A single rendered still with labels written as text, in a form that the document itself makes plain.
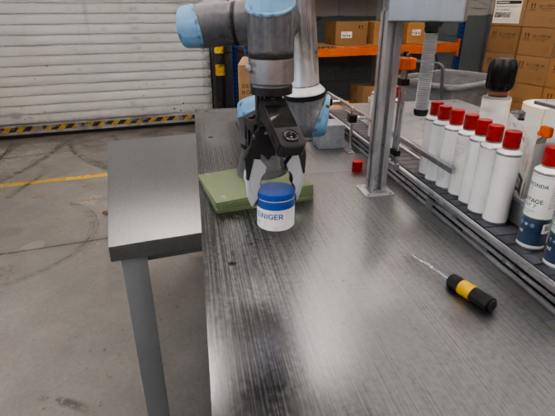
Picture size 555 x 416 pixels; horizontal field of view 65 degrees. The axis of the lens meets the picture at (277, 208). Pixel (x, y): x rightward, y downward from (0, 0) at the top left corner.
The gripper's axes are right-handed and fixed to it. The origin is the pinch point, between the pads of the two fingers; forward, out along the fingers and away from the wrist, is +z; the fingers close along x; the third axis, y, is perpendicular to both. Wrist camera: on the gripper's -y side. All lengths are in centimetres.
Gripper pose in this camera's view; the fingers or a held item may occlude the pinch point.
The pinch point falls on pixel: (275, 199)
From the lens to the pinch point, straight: 80.0
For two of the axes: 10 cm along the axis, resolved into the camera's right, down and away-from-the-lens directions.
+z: 0.0, 9.1, 4.2
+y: -3.4, -3.9, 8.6
